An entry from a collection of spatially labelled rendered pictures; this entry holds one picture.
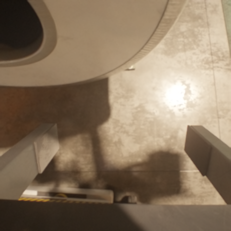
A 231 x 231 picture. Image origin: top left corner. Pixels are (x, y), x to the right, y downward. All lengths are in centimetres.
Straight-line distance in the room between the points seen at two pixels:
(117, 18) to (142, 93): 72
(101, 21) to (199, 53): 94
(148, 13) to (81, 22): 17
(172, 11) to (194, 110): 81
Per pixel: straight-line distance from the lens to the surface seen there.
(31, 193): 113
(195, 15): 146
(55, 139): 16
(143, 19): 48
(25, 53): 73
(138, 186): 113
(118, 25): 50
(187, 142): 17
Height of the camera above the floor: 109
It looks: 82 degrees down
